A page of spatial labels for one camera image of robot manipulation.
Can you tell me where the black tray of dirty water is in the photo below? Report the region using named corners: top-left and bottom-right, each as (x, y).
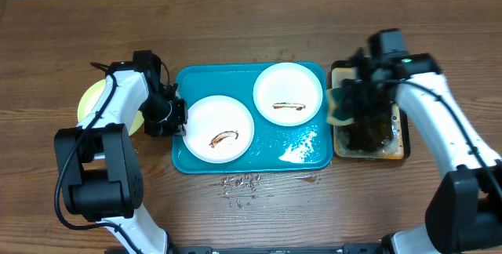
top-left (330, 60), bottom-right (411, 161)

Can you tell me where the teal plastic tray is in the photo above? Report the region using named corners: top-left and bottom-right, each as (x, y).
top-left (172, 62), bottom-right (333, 174)

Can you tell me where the yellow plate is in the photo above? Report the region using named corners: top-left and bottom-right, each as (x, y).
top-left (77, 79), bottom-right (144, 136)

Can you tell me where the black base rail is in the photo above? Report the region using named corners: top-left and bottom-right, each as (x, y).
top-left (167, 243), bottom-right (391, 254)

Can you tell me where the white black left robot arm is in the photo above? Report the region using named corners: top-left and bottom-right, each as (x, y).
top-left (54, 52), bottom-right (187, 253)

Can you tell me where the white plate with sauce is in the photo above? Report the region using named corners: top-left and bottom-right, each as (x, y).
top-left (253, 62), bottom-right (322, 126)
top-left (183, 95), bottom-right (254, 164)

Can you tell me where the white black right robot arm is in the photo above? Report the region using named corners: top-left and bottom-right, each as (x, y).
top-left (329, 51), bottom-right (501, 253)

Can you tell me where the yellow green sponge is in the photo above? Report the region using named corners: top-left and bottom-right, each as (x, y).
top-left (326, 87), bottom-right (354, 126)

